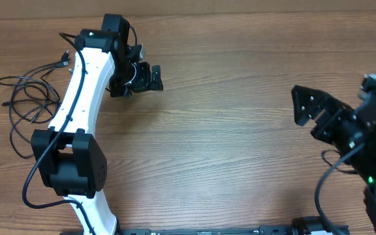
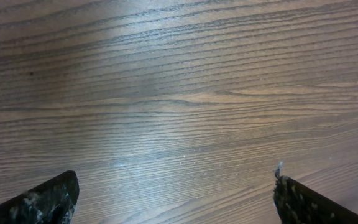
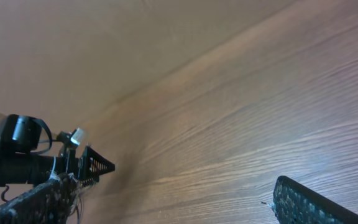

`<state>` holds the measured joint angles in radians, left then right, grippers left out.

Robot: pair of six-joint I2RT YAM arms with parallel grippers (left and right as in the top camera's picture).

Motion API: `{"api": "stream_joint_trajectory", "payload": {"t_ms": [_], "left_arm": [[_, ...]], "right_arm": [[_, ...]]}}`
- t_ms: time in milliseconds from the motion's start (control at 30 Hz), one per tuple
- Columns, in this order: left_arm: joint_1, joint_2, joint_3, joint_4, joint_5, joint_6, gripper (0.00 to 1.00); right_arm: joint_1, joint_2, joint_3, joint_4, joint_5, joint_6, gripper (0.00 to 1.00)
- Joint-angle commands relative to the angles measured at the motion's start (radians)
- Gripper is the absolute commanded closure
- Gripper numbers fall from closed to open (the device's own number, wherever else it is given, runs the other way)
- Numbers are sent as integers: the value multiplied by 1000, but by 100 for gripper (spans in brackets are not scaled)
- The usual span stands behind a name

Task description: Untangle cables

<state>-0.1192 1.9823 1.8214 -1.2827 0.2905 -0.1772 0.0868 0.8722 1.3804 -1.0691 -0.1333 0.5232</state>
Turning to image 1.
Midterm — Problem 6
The thin black USB cable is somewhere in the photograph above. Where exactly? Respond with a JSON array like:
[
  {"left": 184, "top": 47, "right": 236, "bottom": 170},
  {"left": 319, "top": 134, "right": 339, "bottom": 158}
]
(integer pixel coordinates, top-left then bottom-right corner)
[{"left": 1, "top": 76, "right": 61, "bottom": 160}]

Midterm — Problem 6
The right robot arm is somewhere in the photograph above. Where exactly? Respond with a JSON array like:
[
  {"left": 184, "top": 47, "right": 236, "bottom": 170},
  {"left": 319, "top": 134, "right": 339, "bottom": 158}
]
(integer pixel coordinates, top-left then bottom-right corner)
[{"left": 291, "top": 86, "right": 376, "bottom": 232}]

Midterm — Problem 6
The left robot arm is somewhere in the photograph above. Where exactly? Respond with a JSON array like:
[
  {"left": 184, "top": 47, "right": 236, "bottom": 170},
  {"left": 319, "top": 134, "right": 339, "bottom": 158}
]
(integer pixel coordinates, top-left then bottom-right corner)
[{"left": 22, "top": 14, "right": 164, "bottom": 234}]

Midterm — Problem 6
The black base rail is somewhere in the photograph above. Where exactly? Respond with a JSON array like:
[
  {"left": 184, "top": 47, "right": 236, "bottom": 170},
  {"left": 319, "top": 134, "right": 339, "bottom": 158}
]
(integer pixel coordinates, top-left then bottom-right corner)
[{"left": 60, "top": 215, "right": 351, "bottom": 235}]

